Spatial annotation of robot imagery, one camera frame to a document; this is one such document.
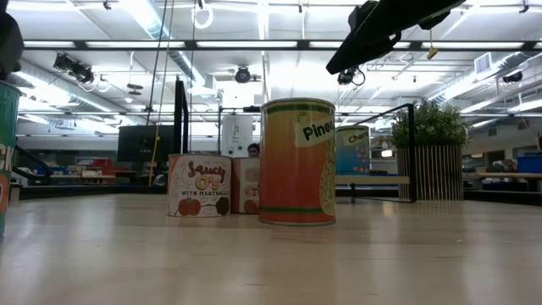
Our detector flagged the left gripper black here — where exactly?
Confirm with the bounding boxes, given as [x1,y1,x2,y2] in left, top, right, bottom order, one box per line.
[0,11,25,81]

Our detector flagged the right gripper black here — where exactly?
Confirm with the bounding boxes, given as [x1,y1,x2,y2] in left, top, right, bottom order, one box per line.
[325,0,467,76]

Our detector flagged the green chicken soup can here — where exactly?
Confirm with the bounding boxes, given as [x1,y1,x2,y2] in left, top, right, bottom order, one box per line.
[0,80,22,237]

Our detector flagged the blue cherries can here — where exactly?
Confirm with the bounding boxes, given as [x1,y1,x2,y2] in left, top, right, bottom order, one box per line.
[335,125,372,176]

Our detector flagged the orange pineapple can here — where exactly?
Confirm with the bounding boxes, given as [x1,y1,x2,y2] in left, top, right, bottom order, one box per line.
[258,97,337,227]

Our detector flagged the red white tomato can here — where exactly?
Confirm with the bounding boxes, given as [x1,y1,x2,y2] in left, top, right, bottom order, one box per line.
[230,157,261,215]

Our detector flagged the Saucy O's meatballs can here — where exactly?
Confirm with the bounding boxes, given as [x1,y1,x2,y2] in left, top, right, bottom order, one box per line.
[167,152,233,219]

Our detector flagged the black ceiling spotlights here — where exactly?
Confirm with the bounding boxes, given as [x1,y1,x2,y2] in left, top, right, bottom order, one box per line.
[52,52,96,85]

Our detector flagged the green bushy plant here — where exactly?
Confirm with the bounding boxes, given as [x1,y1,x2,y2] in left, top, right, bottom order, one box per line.
[387,97,471,149]

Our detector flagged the ceiling air vent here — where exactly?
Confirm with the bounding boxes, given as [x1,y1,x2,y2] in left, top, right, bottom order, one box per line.
[473,52,493,75]

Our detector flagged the red boxes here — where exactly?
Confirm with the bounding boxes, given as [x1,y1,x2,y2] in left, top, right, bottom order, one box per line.
[75,158,133,178]

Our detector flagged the striped planter pot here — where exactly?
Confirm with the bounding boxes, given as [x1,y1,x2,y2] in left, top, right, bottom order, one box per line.
[396,144,465,202]

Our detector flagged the white cylinder tank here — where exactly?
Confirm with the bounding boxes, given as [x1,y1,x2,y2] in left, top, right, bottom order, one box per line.
[220,113,255,158]

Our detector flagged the black monitor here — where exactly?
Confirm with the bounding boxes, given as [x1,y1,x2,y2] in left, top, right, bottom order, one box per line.
[117,124,176,164]

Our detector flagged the black overhead light beam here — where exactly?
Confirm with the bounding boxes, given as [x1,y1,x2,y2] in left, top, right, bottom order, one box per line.
[21,39,542,53]

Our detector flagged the wooden background table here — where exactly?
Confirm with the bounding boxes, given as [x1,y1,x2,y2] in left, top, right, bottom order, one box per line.
[463,171,542,180]

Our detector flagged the blue storage bin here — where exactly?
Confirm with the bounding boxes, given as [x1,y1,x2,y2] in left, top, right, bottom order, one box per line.
[516,153,542,175]

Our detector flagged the black hanging camera with cable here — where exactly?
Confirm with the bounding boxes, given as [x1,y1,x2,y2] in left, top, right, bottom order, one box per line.
[336,63,367,87]

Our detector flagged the yellow tag on cord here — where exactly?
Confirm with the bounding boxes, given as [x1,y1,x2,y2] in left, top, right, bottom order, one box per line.
[426,28,440,61]

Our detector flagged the round black ceiling camera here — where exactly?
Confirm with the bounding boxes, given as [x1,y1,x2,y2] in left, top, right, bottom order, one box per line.
[234,64,252,85]

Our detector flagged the wooden shelf black metal frame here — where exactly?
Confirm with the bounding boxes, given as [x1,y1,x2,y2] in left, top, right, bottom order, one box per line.
[172,77,418,204]

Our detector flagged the thin black hanging cable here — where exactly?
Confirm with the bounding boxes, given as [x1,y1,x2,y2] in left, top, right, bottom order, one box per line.
[146,0,169,126]

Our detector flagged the yellow hanging rope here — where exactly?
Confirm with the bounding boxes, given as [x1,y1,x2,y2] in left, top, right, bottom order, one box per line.
[147,0,175,187]

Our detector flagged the black table border rail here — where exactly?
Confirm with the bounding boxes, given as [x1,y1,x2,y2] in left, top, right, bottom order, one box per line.
[19,184,542,208]

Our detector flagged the white hanging ring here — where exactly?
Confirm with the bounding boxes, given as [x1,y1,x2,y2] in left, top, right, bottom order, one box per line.
[191,4,215,31]

